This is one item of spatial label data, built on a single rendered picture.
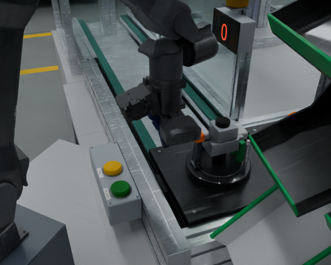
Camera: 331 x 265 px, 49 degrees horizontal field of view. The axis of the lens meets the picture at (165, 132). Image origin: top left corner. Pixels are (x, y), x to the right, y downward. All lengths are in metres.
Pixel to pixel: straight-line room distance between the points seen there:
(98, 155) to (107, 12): 0.93
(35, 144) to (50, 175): 1.66
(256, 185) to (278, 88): 0.69
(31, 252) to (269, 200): 0.36
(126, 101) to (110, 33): 1.12
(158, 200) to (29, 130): 2.15
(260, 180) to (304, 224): 0.24
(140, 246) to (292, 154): 0.42
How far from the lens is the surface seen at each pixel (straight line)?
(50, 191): 0.95
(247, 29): 0.84
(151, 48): 0.58
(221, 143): 0.74
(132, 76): 1.32
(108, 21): 1.69
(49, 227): 0.59
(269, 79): 1.47
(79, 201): 0.91
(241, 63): 0.92
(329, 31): 0.41
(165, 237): 0.68
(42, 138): 2.71
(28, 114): 3.02
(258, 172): 0.82
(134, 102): 0.59
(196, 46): 0.63
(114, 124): 0.97
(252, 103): 1.29
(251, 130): 0.95
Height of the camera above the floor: 1.49
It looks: 35 degrees down
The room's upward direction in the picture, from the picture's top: straight up
